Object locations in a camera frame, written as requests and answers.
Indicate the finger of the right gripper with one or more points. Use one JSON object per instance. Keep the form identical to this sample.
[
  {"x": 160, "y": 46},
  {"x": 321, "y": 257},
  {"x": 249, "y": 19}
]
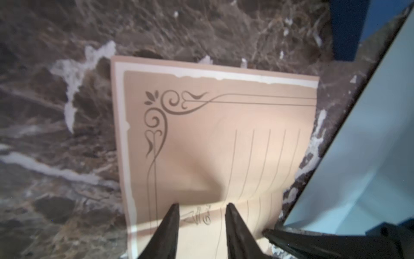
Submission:
[{"x": 385, "y": 241}]

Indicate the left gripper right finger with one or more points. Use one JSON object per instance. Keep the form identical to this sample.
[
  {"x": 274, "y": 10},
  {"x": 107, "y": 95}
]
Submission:
[{"x": 240, "y": 242}]

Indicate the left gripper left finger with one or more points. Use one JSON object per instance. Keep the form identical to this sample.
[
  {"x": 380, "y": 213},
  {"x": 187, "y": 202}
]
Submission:
[{"x": 163, "y": 244}]

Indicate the light blue envelope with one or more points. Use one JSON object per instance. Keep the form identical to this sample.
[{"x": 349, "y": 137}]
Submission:
[{"x": 367, "y": 175}]

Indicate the beige letter paper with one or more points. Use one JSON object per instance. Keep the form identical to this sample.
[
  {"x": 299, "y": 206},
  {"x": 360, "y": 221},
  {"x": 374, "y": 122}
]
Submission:
[{"x": 204, "y": 136}]

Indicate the dark blue envelope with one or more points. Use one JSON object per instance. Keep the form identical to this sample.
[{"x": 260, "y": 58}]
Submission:
[{"x": 353, "y": 21}]

